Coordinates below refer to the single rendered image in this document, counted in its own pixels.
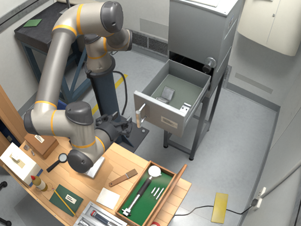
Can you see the silver round lock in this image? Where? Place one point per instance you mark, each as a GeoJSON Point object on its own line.
{"type": "Point", "coordinates": [210, 62]}

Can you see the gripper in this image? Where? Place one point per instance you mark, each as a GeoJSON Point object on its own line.
{"type": "Point", "coordinates": [109, 133]}

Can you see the green flat plate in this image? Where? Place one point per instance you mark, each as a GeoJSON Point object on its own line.
{"type": "Point", "coordinates": [32, 22]}

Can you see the grey gauge cabinet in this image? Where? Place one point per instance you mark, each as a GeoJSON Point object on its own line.
{"type": "Point", "coordinates": [200, 28]}

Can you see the green notebook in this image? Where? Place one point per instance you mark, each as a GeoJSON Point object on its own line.
{"type": "Point", "coordinates": [62, 196]}

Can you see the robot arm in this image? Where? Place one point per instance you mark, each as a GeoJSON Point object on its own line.
{"type": "Point", "coordinates": [54, 70]}

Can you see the small silver rod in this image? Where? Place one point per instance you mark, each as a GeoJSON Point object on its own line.
{"type": "Point", "coordinates": [153, 190]}
{"type": "Point", "coordinates": [157, 191]}
{"type": "Point", "coordinates": [160, 193]}

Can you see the grey wall vent grille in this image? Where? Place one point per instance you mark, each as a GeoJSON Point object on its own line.
{"type": "Point", "coordinates": [152, 44]}

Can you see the white cloth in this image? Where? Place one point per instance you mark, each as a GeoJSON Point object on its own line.
{"type": "Point", "coordinates": [108, 198]}

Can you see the white bottle brown cap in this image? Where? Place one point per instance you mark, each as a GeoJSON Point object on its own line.
{"type": "Point", "coordinates": [40, 184]}

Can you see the grey cabinet drawer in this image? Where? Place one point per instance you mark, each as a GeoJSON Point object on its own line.
{"type": "Point", "coordinates": [164, 113]}

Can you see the small grey block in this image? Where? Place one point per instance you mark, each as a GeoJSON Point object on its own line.
{"type": "Point", "coordinates": [32, 152]}
{"type": "Point", "coordinates": [26, 148]}

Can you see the black silver cylindrical tool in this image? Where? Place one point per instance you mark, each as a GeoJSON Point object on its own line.
{"type": "Point", "coordinates": [103, 217]}

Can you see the dark surface plate blue stand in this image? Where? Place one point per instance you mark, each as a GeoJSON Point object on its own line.
{"type": "Point", "coordinates": [35, 33]}

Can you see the grey open small case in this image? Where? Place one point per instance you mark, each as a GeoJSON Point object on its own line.
{"type": "Point", "coordinates": [168, 93]}

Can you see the white wall socket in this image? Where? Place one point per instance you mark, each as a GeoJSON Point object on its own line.
{"type": "Point", "coordinates": [260, 194]}

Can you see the black magnifying glass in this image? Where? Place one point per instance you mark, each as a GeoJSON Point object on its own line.
{"type": "Point", "coordinates": [62, 157]}

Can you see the grey metal V cradle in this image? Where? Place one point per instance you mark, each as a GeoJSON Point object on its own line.
{"type": "Point", "coordinates": [97, 168]}

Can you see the grey post stand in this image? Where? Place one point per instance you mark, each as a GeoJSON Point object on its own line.
{"type": "Point", "coordinates": [68, 2]}

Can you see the white tool tray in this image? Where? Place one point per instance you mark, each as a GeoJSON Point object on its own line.
{"type": "Point", "coordinates": [87, 208]}

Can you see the black key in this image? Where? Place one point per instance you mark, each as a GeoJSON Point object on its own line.
{"type": "Point", "coordinates": [206, 68]}

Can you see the yellow floor mat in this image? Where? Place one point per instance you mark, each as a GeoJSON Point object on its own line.
{"type": "Point", "coordinates": [219, 207]}

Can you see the wooden case green lining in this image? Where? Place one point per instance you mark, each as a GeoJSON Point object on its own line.
{"type": "Point", "coordinates": [164, 202]}

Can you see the white box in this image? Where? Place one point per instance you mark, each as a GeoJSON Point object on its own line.
{"type": "Point", "coordinates": [21, 164]}

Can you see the cream wall cabinet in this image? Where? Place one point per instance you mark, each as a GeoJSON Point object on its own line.
{"type": "Point", "coordinates": [270, 23]}

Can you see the white metal bracket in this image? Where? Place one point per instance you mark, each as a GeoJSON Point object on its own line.
{"type": "Point", "coordinates": [185, 107]}

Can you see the brown cardboard box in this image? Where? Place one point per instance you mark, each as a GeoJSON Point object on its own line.
{"type": "Point", "coordinates": [45, 147]}

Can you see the black dumbbell shaped thing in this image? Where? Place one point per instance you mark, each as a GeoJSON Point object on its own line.
{"type": "Point", "coordinates": [5, 222]}
{"type": "Point", "coordinates": [2, 184]}

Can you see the brown wooden brush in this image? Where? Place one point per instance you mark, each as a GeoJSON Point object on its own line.
{"type": "Point", "coordinates": [122, 177]}

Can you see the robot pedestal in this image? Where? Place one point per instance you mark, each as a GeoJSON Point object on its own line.
{"type": "Point", "coordinates": [105, 106]}

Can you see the yellow pencil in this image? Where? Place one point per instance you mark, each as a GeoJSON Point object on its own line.
{"type": "Point", "coordinates": [64, 203]}

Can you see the red white round thing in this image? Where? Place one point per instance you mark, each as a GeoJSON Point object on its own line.
{"type": "Point", "coordinates": [155, 223]}

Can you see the brown wooden panel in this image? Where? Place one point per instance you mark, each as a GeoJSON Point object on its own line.
{"type": "Point", "coordinates": [9, 110]}

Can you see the dial bore gauge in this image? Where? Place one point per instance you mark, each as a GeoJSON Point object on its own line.
{"type": "Point", "coordinates": [154, 171]}

